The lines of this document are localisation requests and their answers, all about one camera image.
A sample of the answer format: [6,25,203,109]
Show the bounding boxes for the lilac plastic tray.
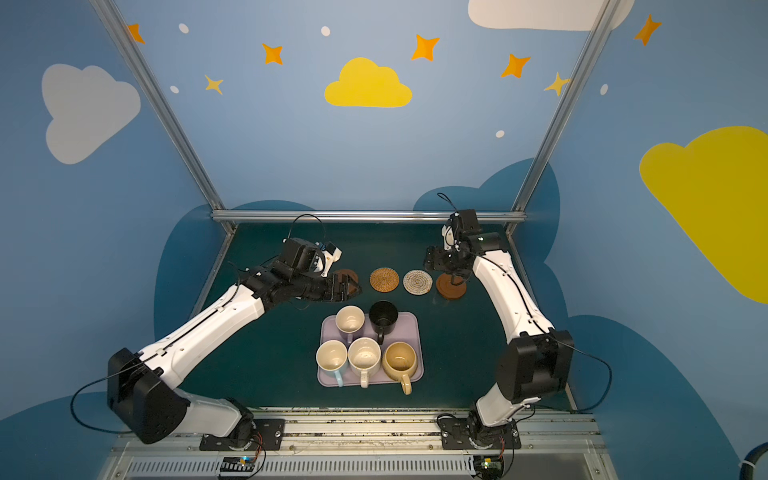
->
[317,312,424,387]

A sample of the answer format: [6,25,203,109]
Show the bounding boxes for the front aluminium base frame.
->
[99,408,618,479]

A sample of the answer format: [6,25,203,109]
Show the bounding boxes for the right small circuit board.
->
[472,456,505,480]

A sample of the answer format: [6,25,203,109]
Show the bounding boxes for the cream mug blue handle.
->
[315,340,348,388]

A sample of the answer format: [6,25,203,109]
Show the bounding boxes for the black ceramic mug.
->
[369,300,399,345]

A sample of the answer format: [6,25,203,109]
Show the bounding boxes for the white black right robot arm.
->
[424,209,574,428]

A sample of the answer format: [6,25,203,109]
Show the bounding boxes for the small circuit board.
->
[472,456,505,480]
[217,456,257,479]

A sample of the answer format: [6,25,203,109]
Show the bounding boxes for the multicolour woven round coaster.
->
[402,270,433,296]

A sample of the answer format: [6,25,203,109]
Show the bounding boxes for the aluminium corner post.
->
[505,0,634,240]
[88,0,236,235]

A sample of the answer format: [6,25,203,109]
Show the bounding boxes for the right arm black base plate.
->
[435,411,522,450]

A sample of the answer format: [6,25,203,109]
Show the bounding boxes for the left small circuit board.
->
[217,456,257,479]

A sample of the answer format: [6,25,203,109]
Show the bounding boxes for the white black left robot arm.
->
[107,238,361,449]

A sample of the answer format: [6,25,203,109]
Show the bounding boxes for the yellow ceramic mug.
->
[382,342,418,395]

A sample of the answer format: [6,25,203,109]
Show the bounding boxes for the right aluminium corner post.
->
[505,0,634,240]

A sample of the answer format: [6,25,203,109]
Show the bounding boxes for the small brown wooden coaster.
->
[436,273,468,300]

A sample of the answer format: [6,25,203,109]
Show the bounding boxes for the large brown wooden coaster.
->
[334,269,361,296]

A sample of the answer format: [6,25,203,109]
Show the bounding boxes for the white cream ceramic mug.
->
[348,337,381,388]

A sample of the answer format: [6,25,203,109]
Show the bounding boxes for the tan woven rattan coaster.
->
[369,267,400,293]

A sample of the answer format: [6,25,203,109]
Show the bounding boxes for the horizontal aluminium back rail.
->
[210,209,527,225]

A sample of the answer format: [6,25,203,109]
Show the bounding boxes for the left aluminium corner post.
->
[88,0,236,235]

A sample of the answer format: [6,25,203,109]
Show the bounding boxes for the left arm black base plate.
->
[199,418,285,452]

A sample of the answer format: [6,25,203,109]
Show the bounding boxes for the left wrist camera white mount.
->
[321,242,342,277]

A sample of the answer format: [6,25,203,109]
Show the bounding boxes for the lilac ceramic mug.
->
[335,305,365,345]

